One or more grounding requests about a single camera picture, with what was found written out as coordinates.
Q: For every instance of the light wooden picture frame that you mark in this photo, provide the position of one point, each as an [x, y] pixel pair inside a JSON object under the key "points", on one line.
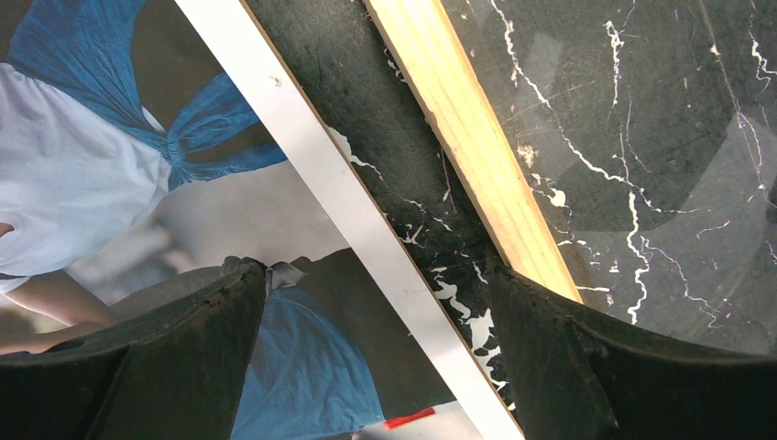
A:
{"points": [[433, 61]]}

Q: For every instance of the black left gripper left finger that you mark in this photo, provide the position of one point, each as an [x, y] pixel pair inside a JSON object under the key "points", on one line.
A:
{"points": [[176, 372]]}

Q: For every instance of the colour street photo print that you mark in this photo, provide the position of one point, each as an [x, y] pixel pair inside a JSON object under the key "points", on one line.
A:
{"points": [[151, 148]]}

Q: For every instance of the clear plastic cover sheet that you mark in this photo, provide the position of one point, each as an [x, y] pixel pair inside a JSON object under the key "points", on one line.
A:
{"points": [[647, 133]]}

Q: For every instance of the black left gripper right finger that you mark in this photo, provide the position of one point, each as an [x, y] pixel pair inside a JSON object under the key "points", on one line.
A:
{"points": [[577, 373]]}

